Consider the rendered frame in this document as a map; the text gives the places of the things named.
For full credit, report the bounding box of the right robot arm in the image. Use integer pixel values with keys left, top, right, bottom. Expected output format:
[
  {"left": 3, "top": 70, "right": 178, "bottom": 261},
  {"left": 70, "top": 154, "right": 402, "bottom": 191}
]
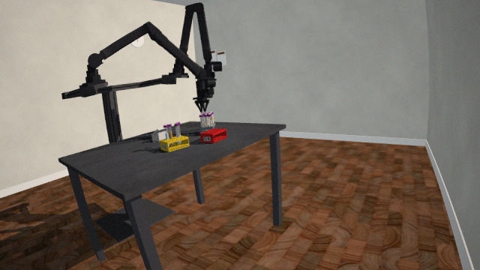
[{"left": 82, "top": 21, "right": 216, "bottom": 98}]

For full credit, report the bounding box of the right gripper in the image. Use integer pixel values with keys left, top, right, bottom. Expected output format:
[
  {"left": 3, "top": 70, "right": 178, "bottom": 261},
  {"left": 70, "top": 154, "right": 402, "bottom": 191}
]
[{"left": 193, "top": 88, "right": 209, "bottom": 112}]

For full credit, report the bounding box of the red tube rack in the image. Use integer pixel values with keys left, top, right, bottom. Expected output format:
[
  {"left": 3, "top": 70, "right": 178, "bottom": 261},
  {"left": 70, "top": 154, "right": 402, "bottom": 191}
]
[{"left": 200, "top": 128, "right": 227, "bottom": 143}]

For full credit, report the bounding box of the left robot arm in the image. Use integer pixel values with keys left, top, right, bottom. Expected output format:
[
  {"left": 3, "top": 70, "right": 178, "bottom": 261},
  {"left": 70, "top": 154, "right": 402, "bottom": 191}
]
[{"left": 169, "top": 2, "right": 222, "bottom": 75}]

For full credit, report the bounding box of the yellow tube rack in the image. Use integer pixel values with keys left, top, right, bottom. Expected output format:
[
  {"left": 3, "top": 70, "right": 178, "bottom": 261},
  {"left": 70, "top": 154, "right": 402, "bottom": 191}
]
[{"left": 160, "top": 136, "right": 190, "bottom": 152}]

